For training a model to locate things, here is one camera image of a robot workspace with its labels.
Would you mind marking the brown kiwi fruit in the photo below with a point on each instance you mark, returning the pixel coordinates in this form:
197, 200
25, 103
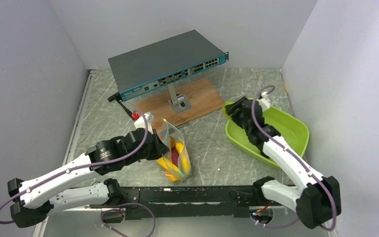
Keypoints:
171, 142

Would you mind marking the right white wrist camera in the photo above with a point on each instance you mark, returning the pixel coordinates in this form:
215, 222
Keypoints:
264, 101

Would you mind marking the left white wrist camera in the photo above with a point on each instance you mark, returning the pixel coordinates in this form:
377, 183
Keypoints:
141, 121

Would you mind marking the grey metal stand bracket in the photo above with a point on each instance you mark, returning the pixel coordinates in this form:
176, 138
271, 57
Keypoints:
178, 102

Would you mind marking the grey teal network switch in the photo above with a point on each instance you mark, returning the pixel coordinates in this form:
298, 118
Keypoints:
164, 62

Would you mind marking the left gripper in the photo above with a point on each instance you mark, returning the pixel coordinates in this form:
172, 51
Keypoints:
160, 148

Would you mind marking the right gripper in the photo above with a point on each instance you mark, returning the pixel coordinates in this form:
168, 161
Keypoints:
231, 108

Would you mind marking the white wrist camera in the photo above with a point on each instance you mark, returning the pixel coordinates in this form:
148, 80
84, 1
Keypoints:
264, 101
141, 121

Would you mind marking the yellow banana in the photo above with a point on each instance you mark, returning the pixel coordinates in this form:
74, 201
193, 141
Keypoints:
169, 167
183, 158

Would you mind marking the clear zip top bag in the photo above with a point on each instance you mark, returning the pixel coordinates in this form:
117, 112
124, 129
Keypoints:
168, 129

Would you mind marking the green pear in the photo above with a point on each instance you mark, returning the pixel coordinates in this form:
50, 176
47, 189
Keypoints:
224, 109

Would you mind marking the wooden board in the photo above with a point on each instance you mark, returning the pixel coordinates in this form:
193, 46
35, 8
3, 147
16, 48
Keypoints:
202, 95

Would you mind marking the orange yellow mango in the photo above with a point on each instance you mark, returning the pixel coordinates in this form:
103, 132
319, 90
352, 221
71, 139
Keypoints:
172, 177

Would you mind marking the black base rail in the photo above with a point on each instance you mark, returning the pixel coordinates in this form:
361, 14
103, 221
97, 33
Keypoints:
191, 201

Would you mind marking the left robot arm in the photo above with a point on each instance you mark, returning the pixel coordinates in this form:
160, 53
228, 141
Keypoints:
36, 199

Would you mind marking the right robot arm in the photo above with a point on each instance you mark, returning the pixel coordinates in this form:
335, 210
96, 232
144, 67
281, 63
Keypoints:
314, 197

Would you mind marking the green plastic tray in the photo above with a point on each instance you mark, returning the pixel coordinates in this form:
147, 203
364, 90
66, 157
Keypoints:
294, 131

